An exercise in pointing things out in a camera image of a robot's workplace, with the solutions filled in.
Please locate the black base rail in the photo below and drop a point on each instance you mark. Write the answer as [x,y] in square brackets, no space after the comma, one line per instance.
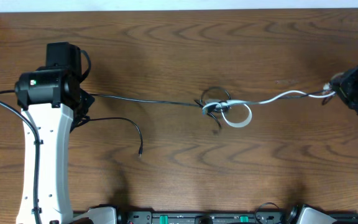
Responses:
[265,213]

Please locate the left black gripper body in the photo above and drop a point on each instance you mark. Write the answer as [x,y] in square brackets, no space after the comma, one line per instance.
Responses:
[84,107]

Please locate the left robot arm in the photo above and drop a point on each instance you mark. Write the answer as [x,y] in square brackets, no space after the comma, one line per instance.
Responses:
[52,104]

